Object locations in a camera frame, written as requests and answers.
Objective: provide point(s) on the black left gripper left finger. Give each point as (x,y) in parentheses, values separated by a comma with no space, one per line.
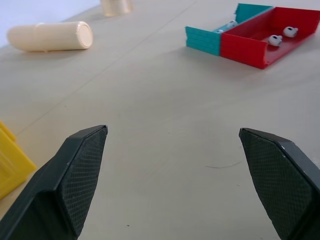
(62,190)

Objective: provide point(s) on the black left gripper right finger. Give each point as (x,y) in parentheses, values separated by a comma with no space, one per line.
(280,185)

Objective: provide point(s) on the yellow plastic tray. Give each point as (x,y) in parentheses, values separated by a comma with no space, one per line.
(11,167)

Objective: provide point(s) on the cream cylinder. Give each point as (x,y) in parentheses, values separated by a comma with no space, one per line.
(117,7)
(50,37)

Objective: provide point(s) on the red plastic tray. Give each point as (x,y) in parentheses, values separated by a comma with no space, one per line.
(265,47)

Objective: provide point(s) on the teal plastic tray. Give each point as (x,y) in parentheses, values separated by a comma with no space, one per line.
(212,37)

